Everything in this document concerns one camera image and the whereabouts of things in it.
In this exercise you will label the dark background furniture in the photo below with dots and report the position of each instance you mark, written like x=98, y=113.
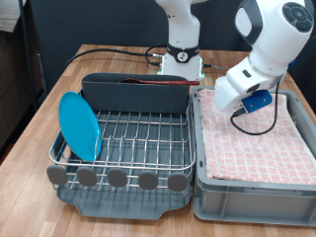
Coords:
x=13, y=85

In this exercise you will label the grey plastic crate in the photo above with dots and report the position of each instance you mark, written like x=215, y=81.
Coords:
x=250, y=204

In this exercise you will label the blue plate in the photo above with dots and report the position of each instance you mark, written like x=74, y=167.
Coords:
x=77, y=125

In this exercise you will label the pink checked cloth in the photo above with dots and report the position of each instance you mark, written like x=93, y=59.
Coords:
x=256, y=154

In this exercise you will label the dark grey cutlery holder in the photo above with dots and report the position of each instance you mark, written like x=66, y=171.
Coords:
x=135, y=95

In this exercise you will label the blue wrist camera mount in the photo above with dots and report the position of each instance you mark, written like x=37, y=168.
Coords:
x=258, y=101

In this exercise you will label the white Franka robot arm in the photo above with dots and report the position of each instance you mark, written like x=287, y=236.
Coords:
x=273, y=36

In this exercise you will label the red-brown wooden spoon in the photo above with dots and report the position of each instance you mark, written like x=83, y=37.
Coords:
x=164, y=82

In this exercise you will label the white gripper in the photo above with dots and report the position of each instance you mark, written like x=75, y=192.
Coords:
x=228, y=97

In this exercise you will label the black metal pole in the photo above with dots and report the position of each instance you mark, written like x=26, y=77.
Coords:
x=27, y=49

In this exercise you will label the grey plastic drain tray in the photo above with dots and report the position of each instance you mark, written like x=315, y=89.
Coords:
x=108, y=207

